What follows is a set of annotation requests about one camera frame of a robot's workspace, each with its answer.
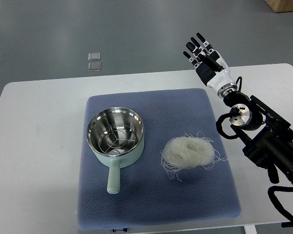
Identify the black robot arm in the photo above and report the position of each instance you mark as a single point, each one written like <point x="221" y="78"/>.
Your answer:
<point x="267" y="137"/>

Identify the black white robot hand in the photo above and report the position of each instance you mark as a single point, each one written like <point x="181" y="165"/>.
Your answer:
<point x="210" y="66"/>

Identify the white vermicelli bundle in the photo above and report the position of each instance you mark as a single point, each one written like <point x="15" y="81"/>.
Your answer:
<point x="188" y="152"/>

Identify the wooden box corner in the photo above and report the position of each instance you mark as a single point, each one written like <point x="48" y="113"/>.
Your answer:
<point x="280" y="6"/>

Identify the white table leg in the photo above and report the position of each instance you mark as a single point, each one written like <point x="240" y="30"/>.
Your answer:
<point x="250" y="229"/>

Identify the wire steaming rack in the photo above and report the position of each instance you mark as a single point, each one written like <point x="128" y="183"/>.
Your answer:
<point x="116" y="139"/>

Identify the blue textured mat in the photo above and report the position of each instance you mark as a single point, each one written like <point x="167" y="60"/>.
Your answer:
<point x="147" y="195"/>

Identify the mint green steel pot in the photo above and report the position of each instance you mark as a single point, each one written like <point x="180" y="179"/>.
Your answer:
<point x="105" y="118"/>

